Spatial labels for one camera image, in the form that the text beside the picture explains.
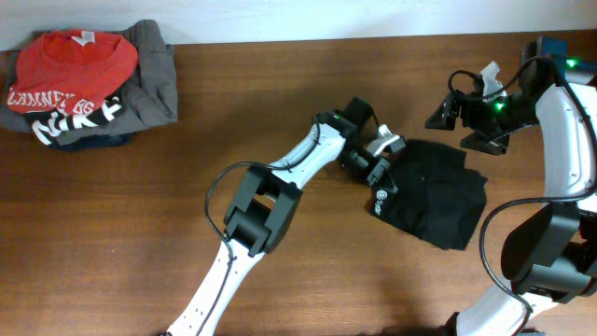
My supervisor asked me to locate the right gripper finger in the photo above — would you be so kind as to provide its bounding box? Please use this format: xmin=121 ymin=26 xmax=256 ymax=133
xmin=425 ymin=93 xmax=461 ymax=130
xmin=460 ymin=133 xmax=509 ymax=155

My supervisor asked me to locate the grey folded garment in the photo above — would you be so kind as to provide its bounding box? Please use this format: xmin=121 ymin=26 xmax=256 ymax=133
xmin=0 ymin=19 xmax=180 ymax=146

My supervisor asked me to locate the left black cable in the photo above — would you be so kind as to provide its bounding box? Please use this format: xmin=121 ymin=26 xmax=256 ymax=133
xmin=156 ymin=105 xmax=382 ymax=336

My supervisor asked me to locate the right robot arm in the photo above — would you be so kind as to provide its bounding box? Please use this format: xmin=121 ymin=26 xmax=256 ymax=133
xmin=425 ymin=36 xmax=596 ymax=335

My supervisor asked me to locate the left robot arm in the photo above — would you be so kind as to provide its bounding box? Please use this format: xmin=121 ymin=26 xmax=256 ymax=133
xmin=165 ymin=98 xmax=406 ymax=336

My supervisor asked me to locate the black cable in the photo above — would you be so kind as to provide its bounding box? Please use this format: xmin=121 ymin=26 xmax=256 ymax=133
xmin=447 ymin=55 xmax=597 ymax=336
xmin=156 ymin=105 xmax=382 ymax=336

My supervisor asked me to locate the red folded shirt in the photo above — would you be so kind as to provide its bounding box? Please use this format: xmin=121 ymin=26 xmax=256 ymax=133
xmin=7 ymin=30 xmax=138 ymax=115

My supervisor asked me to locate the dark blue folded garment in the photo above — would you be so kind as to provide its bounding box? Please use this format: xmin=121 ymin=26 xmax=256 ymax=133
xmin=49 ymin=133 xmax=135 ymax=152

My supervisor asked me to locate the black white lettered shirt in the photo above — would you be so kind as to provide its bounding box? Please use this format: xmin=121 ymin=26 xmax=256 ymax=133
xmin=24 ymin=95 xmax=123 ymax=146

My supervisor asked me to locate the black t-shirt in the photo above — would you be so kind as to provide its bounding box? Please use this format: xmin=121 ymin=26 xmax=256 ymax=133
xmin=368 ymin=139 xmax=487 ymax=250

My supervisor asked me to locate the right black cable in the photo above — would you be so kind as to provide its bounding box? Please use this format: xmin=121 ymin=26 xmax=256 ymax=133
xmin=447 ymin=55 xmax=597 ymax=336

